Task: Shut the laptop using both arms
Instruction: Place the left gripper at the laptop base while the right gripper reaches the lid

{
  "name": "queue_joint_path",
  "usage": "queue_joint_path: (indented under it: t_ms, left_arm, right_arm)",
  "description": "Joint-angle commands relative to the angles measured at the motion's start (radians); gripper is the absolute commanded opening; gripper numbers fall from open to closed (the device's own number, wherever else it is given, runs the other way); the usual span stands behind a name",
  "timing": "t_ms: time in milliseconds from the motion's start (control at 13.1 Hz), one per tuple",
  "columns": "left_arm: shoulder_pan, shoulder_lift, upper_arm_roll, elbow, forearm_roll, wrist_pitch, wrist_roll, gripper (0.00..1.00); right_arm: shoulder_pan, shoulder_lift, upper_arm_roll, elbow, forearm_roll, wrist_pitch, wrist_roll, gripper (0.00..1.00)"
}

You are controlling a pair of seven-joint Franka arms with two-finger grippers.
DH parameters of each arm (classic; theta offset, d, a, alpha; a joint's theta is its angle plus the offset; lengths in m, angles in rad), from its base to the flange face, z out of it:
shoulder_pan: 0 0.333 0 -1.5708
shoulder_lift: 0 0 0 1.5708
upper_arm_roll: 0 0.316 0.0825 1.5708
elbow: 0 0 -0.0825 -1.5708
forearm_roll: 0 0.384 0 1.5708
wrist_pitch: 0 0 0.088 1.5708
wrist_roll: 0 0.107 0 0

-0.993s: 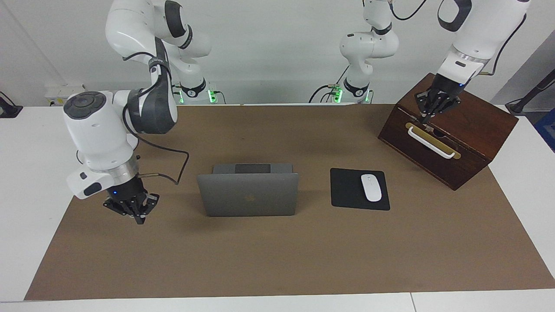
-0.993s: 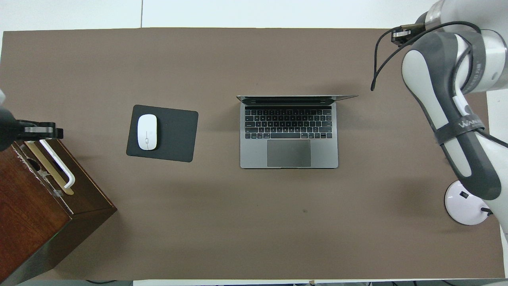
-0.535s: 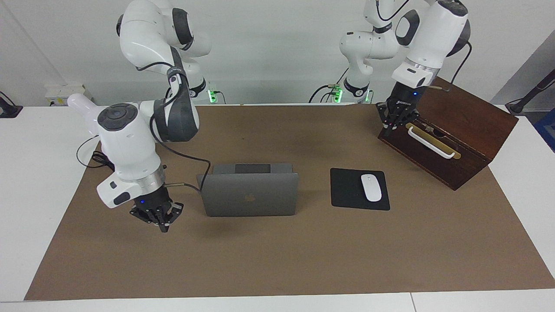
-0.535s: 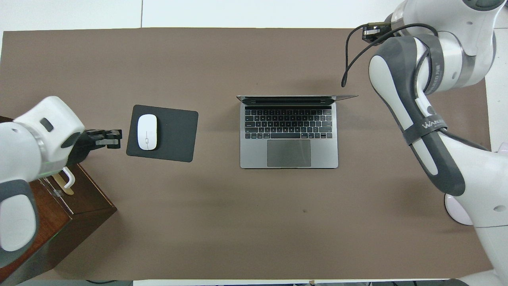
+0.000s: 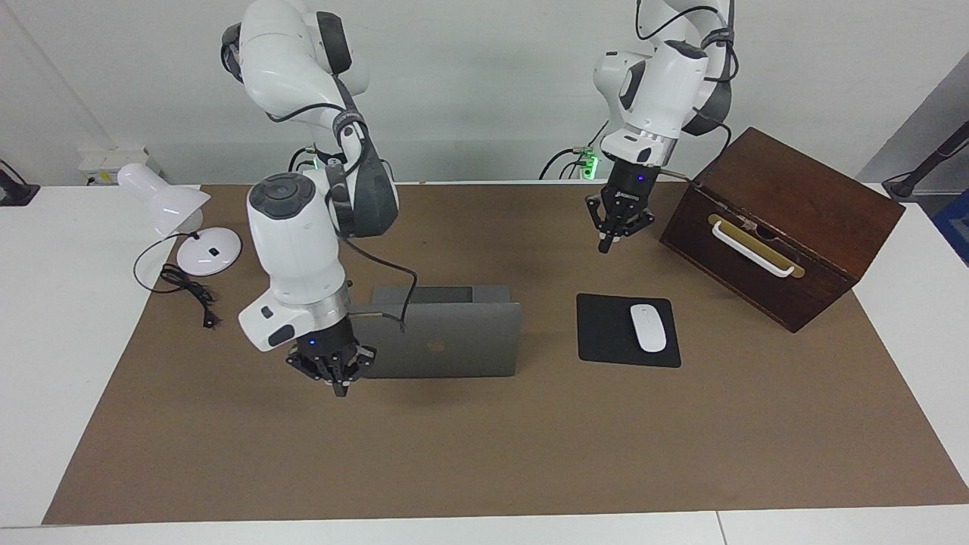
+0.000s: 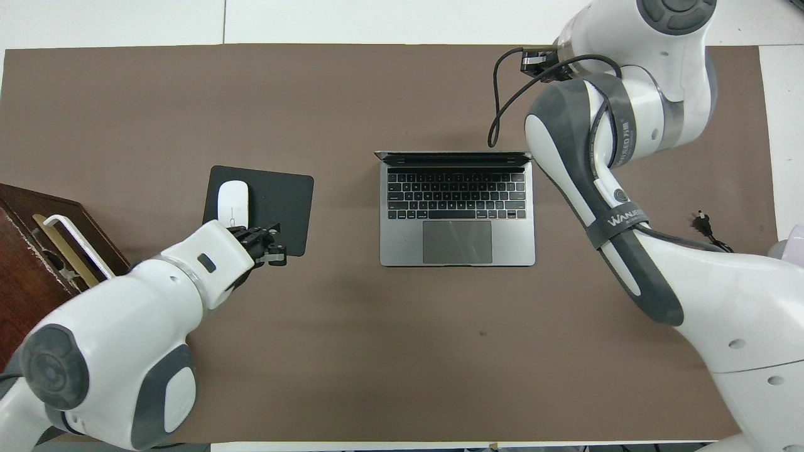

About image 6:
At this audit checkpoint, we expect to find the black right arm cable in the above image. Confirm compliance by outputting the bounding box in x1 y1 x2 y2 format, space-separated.
488 45 629 176

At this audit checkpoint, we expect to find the white desk lamp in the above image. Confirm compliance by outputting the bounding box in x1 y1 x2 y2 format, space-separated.
768 225 804 259

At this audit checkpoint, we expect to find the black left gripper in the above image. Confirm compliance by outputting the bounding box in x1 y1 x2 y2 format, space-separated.
227 223 288 267

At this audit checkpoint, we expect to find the dark brown wooden box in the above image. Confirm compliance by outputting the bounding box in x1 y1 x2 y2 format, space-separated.
0 183 131 371

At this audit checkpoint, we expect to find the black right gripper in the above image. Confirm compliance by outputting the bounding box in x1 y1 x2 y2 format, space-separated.
520 49 575 83

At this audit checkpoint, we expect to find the white box handle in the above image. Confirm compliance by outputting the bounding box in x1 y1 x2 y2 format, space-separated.
43 215 115 280

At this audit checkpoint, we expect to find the black lamp power cable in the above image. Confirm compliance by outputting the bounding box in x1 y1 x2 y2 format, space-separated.
691 212 732 253

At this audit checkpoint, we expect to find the brass handle plate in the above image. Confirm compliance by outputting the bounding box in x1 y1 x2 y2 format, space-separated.
31 213 101 286

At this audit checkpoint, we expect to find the brown table mat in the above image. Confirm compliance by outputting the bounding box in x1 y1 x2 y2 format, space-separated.
0 44 780 443

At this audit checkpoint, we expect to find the black mouse pad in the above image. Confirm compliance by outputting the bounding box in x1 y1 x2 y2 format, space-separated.
202 165 315 257

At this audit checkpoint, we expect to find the silver grey laptop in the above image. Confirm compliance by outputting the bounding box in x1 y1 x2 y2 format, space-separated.
374 151 536 267

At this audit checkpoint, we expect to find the white computer mouse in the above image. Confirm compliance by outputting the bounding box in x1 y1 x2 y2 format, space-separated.
217 180 250 228

